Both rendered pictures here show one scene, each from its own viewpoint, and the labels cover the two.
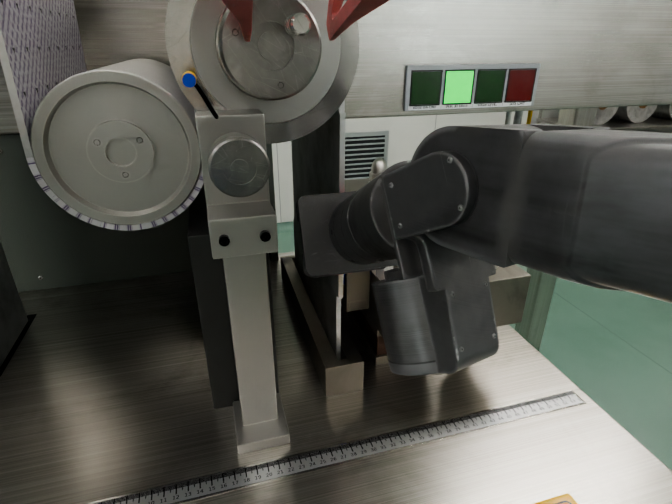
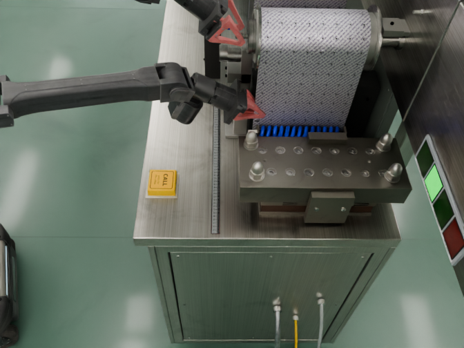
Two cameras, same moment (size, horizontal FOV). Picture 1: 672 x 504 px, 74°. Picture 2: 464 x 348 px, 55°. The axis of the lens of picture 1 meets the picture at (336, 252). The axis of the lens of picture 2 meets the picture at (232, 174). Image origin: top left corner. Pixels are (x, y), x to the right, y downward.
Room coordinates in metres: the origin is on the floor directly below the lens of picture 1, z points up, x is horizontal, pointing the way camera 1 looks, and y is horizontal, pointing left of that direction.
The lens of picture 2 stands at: (0.53, -0.80, 1.85)
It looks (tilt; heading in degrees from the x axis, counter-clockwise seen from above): 52 degrees down; 103
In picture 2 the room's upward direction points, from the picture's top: 3 degrees clockwise
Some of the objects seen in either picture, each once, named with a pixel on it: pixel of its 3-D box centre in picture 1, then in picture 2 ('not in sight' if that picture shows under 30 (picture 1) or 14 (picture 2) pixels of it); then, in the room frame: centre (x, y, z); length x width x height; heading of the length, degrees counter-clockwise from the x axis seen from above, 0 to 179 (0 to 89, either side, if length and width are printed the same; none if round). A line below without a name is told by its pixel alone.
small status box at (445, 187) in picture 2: (473, 86); (439, 196); (0.80, -0.23, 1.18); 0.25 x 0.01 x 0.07; 106
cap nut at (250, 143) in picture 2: not in sight; (251, 139); (0.41, -0.07, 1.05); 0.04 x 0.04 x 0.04
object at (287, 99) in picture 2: (313, 180); (302, 103); (0.51, 0.03, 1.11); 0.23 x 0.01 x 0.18; 16
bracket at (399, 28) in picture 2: not in sight; (393, 26); (0.67, 0.14, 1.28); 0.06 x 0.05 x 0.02; 16
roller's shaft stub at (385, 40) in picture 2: not in sight; (386, 39); (0.66, 0.13, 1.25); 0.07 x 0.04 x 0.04; 16
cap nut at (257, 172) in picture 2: not in sight; (257, 169); (0.44, -0.16, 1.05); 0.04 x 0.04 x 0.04
